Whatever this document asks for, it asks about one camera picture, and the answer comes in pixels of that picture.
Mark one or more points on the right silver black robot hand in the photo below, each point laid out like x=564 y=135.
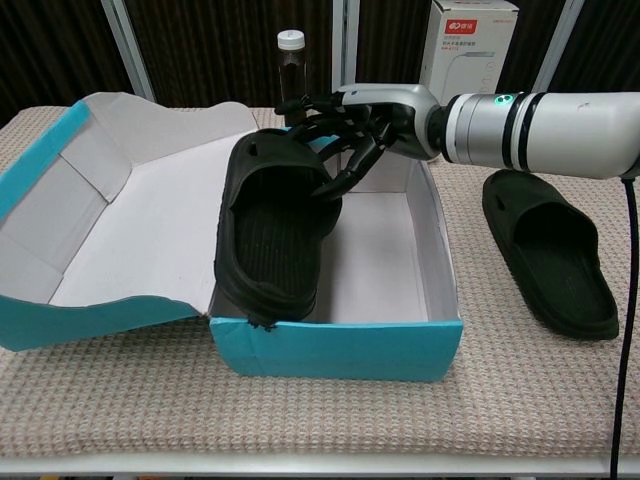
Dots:
x=390 y=107

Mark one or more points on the black slipper with frayed heel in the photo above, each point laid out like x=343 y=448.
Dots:
x=275 y=250

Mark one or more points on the black slipper with smooth heel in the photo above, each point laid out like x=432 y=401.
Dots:
x=560 y=260

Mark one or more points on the light blue cardboard shoe box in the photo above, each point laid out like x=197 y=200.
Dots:
x=150 y=225

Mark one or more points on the table with beige tablecloth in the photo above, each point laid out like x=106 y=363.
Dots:
x=300 y=425

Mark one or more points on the dark brown curtain panel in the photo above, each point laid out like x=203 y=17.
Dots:
x=390 y=45
x=610 y=45
x=50 y=50
x=215 y=50

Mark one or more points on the white desk lamp carton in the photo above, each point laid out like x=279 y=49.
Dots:
x=465 y=50

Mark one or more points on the dark brown bottle white cap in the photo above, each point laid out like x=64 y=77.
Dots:
x=292 y=70

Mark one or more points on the grey aluminium partition post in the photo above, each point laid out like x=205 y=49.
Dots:
x=127 y=50
x=562 y=40
x=345 y=50

